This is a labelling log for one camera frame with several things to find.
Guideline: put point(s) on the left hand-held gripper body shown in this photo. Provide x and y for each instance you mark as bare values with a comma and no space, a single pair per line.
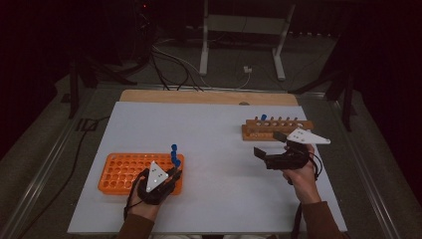
156,179

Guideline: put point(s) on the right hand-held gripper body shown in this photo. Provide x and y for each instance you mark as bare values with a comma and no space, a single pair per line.
288,161

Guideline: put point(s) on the blue-capped test tube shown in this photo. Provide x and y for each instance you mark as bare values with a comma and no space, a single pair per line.
263,117
178,163
173,153
174,146
174,159

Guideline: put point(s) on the wooden tube rack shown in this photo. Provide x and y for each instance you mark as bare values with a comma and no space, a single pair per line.
262,127

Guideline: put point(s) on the orange plastic tube rack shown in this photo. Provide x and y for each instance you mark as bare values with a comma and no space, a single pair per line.
122,172

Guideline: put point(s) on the person's right hand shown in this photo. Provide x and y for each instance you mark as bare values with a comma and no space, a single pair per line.
303,184

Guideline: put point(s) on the person's left hand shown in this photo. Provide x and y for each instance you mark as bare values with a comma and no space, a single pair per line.
146,209

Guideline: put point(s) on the white table mat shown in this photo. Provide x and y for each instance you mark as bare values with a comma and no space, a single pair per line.
215,149

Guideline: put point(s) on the white plug adapter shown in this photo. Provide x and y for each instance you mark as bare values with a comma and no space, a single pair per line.
247,69

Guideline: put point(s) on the black tripod stand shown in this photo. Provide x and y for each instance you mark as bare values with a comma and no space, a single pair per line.
73,89
347,99

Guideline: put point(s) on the white metal stand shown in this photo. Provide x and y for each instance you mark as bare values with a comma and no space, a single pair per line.
204,49

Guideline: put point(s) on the dark equipment rack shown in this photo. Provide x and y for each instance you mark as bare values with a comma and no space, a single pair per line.
144,30

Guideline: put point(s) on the aluminium floor frame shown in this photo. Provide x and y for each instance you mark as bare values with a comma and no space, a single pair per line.
379,202

